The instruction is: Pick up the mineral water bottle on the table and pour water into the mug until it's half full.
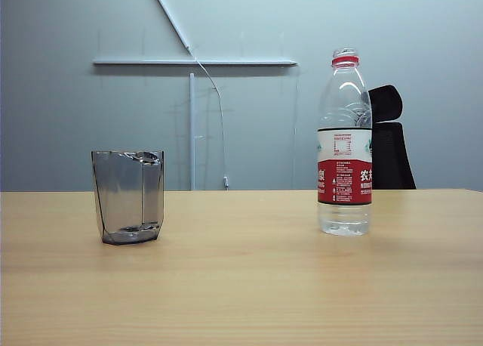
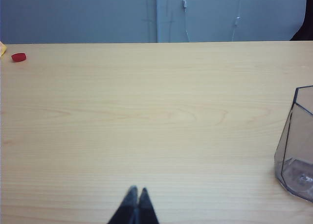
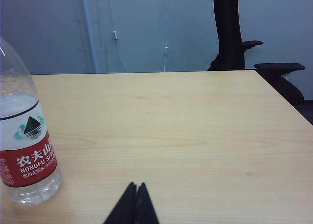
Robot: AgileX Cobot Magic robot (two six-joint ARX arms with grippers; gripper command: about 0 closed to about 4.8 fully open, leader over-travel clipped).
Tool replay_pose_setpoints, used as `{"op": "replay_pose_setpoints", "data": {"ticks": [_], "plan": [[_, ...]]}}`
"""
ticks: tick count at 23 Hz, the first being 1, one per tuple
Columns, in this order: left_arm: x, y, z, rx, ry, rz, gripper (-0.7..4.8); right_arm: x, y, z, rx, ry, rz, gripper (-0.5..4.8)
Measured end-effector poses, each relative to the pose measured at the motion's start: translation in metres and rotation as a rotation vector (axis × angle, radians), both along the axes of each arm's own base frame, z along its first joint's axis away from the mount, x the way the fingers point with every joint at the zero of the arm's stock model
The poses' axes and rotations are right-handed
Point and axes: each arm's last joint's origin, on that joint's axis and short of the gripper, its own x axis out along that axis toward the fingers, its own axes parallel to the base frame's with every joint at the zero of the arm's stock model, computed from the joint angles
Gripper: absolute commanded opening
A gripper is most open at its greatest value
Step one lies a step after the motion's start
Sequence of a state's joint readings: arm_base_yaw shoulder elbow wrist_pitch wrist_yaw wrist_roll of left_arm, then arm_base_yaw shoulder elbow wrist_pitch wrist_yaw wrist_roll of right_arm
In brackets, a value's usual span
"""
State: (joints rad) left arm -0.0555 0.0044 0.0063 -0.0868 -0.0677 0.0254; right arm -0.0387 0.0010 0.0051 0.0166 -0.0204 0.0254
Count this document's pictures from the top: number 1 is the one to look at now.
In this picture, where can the clear red-label water bottle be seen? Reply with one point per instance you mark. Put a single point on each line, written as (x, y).
(344, 187)

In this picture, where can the grey transparent faceted mug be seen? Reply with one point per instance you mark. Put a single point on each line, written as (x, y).
(120, 195)

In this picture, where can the black mesh office chair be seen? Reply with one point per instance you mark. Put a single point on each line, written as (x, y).
(390, 157)

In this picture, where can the long white wall rail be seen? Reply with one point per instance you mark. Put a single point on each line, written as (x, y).
(151, 62)

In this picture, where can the slanted white wall conduit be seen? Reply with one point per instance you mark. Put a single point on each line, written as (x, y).
(170, 17)

